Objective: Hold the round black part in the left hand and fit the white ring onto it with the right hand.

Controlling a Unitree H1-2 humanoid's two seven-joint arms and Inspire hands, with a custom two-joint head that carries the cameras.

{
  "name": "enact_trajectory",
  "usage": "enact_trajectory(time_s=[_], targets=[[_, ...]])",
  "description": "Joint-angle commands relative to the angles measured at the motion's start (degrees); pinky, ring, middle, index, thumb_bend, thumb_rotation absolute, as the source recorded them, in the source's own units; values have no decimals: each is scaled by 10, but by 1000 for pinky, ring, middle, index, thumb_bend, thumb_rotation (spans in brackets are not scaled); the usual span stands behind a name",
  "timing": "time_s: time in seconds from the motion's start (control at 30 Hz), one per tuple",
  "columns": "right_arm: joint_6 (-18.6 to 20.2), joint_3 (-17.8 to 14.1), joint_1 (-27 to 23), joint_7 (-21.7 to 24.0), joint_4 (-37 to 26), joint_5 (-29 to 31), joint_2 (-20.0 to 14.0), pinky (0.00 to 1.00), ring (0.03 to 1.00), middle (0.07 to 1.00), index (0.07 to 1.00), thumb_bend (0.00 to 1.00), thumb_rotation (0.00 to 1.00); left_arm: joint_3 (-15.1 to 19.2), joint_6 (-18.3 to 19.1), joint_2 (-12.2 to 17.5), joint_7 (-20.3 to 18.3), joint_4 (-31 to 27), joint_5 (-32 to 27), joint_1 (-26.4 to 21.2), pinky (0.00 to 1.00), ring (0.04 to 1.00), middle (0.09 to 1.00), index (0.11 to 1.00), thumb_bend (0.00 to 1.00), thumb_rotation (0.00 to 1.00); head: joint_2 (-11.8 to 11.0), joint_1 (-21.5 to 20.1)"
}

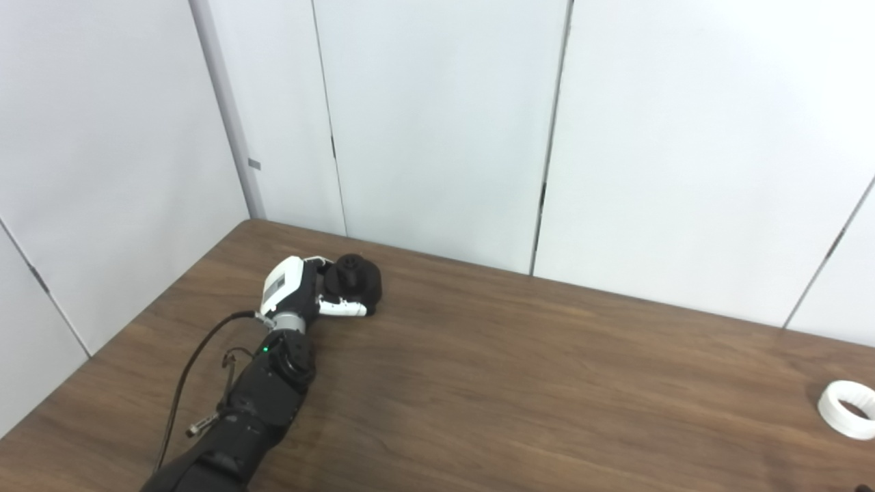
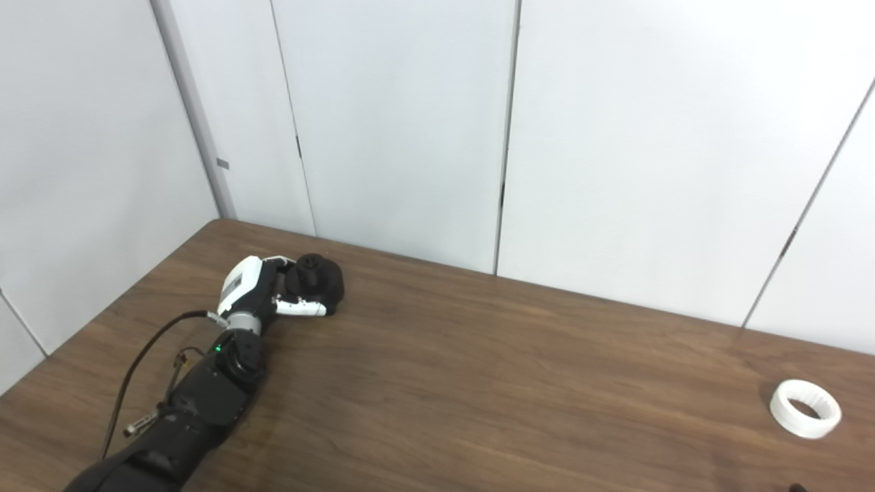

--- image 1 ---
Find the round black part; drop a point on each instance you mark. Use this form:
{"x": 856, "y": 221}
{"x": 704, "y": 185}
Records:
{"x": 366, "y": 283}

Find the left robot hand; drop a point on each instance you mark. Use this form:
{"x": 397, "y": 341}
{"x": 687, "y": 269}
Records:
{"x": 284, "y": 287}

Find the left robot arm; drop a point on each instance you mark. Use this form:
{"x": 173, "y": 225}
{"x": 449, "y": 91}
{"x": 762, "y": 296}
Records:
{"x": 263, "y": 403}

